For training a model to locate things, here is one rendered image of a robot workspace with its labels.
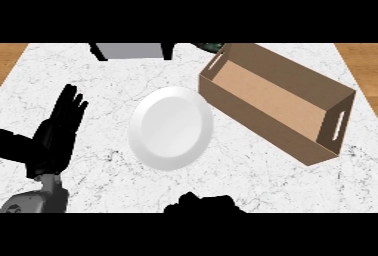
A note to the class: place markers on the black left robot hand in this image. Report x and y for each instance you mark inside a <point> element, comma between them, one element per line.
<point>54,133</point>

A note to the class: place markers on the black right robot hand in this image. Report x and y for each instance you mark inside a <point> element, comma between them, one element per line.
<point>208,205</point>

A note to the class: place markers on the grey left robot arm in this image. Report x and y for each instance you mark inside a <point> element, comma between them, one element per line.
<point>42,198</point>

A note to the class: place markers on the white plate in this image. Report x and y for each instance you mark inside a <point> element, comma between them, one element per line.
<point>171,128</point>

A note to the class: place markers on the brown cardboard box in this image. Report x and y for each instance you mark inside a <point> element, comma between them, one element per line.
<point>281,103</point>

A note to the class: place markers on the grey and black appliance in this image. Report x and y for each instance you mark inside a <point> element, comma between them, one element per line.
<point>132,50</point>

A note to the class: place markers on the dark green object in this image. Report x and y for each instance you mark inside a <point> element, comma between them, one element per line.
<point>209,47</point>

